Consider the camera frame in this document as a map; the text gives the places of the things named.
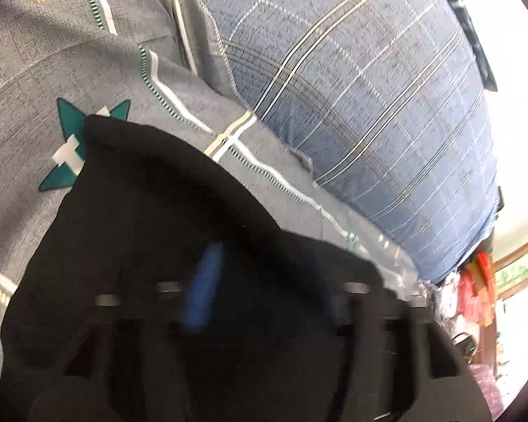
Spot black pants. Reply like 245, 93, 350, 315
0, 113, 423, 422

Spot red clothes pile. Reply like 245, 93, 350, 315
456, 251, 497, 328

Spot blue plaid pillow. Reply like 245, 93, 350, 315
202, 0, 498, 282

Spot grey patterned bed sheet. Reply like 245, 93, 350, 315
0, 0, 419, 377

